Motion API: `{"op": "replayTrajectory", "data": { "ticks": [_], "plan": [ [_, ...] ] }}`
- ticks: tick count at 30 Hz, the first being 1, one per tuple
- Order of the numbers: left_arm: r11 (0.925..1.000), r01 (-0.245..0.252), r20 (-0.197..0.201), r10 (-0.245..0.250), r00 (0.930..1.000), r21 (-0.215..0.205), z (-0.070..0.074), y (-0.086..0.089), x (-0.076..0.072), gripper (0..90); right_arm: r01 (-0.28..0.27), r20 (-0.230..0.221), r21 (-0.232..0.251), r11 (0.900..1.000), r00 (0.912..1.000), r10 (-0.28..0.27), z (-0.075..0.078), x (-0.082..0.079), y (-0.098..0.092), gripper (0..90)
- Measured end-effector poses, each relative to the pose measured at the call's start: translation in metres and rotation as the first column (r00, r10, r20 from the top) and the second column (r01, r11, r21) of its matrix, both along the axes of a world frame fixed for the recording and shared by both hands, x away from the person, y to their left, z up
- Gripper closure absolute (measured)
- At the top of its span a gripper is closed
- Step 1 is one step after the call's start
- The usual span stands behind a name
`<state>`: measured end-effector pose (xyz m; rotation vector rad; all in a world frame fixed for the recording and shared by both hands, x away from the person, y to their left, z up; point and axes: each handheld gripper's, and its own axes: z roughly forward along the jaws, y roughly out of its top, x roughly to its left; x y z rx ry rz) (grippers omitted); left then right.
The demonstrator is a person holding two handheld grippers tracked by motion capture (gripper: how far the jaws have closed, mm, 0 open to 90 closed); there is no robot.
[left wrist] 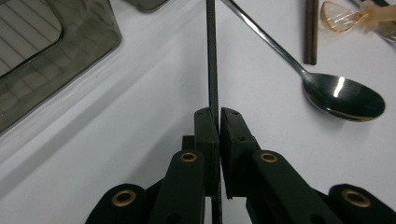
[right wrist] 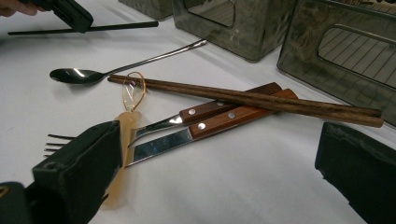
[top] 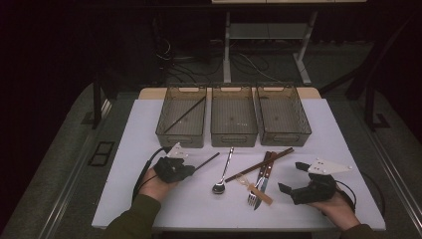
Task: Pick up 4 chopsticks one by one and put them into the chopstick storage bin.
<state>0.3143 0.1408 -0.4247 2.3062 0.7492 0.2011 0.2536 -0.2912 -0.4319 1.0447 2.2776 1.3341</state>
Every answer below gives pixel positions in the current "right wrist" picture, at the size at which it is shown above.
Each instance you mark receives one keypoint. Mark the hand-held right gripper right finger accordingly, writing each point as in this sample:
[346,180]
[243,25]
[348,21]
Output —
[361,174]

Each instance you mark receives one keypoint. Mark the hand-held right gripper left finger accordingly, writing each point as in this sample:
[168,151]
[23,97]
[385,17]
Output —
[81,168]

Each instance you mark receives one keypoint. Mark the black chopstick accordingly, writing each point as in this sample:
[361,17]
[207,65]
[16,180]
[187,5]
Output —
[124,26]

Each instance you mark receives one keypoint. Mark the small wooden utensil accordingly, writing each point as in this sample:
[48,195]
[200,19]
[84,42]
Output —
[126,133]

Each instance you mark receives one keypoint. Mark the metal spoon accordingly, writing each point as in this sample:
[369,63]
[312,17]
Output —
[74,76]

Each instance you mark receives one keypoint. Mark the brown wooden chopstick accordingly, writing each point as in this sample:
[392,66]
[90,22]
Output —
[327,116]
[311,104]

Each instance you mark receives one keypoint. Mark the smoky transparent plastic bin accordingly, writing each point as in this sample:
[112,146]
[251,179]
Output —
[152,7]
[299,62]
[255,37]

